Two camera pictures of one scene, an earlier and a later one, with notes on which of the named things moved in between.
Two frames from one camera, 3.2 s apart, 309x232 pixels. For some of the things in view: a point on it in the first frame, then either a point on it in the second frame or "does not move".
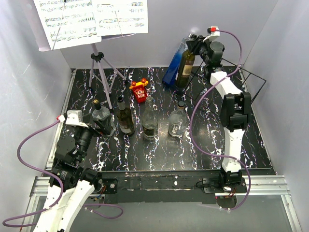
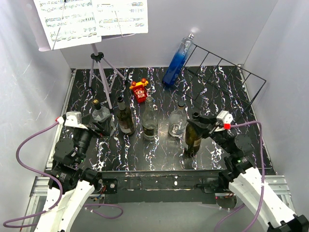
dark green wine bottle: x=125 y=118 does not move
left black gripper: x=87 y=118 does not move
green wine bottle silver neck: x=185 y=69 → x=192 y=139
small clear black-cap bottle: x=103 y=116 does not move
